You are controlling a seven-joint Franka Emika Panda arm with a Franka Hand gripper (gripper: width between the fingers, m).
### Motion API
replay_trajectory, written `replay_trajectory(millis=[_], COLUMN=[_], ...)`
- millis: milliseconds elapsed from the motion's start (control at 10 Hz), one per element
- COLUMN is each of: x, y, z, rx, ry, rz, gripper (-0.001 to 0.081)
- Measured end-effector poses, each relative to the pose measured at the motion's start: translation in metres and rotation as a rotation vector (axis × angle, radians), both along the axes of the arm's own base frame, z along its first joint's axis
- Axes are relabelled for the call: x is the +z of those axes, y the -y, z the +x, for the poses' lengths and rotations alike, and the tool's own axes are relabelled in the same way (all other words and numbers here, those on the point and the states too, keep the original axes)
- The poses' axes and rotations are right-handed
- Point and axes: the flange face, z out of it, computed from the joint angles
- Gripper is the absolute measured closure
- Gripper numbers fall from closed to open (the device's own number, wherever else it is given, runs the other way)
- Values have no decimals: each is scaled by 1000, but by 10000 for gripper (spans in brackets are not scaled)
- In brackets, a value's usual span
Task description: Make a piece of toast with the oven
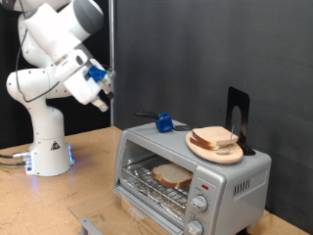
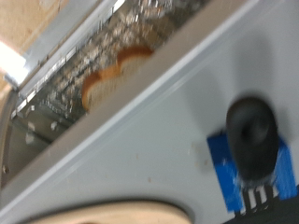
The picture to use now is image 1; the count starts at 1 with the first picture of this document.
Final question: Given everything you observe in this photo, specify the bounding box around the vertical metal pole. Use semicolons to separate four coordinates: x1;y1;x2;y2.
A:
109;0;117;127

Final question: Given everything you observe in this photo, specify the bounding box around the black metal bookend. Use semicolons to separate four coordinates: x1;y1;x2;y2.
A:
225;86;257;157

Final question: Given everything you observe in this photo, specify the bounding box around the round wooden board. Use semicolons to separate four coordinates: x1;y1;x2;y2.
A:
185;131;245;165

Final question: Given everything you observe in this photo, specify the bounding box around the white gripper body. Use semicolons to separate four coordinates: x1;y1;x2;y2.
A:
63;71;106;106

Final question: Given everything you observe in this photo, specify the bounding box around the silver toaster oven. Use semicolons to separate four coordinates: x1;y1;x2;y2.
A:
112;117;273;235

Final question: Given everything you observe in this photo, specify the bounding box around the thin black base cable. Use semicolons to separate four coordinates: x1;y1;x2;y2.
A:
0;161;29;167

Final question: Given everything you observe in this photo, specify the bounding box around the cable with silver connector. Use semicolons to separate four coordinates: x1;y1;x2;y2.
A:
0;151;32;161

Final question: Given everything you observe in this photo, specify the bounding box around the glass oven door with handle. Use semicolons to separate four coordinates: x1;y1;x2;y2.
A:
67;187;185;235

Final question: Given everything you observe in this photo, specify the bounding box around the black spatula with blue block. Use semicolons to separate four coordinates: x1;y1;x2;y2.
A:
134;111;203;134

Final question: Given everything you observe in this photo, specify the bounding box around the white bread slice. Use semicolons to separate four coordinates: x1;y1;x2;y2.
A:
152;163;194;189
189;136;220;152
192;125;240;148

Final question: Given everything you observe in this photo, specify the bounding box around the silver oven knob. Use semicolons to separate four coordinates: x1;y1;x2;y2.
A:
185;218;205;235
190;194;209;213

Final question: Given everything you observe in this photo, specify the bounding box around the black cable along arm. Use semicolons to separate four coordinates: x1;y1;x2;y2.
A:
14;0;62;104

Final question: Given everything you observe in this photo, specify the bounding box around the aluminium foil sheet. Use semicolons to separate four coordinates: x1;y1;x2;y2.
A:
125;163;193;220

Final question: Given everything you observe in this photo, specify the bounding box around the wrist camera on blue mount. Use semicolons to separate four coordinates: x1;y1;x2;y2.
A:
85;58;116;96

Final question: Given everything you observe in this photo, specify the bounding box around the metal wire oven rack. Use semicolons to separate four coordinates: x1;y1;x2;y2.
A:
120;156;194;213

